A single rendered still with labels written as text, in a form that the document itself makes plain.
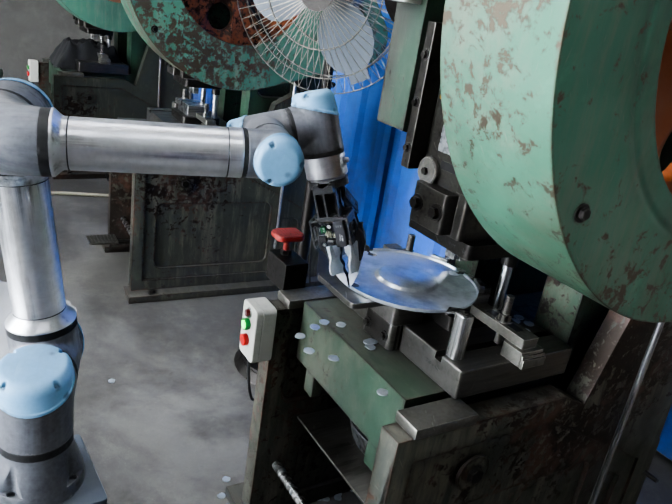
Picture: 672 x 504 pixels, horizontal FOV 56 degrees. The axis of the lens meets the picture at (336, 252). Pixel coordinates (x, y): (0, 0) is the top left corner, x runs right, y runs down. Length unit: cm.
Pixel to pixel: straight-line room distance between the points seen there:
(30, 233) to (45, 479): 40
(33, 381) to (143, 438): 98
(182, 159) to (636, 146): 59
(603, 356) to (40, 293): 108
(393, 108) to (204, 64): 117
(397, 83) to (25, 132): 71
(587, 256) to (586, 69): 23
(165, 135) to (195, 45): 143
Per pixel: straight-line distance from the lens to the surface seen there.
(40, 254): 115
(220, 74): 240
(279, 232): 149
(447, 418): 116
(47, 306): 119
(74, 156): 95
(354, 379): 130
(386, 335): 128
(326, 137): 110
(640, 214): 87
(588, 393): 144
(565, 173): 73
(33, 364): 113
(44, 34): 761
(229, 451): 201
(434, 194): 124
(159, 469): 194
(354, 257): 118
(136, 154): 94
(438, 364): 122
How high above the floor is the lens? 128
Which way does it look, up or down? 21 degrees down
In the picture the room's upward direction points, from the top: 9 degrees clockwise
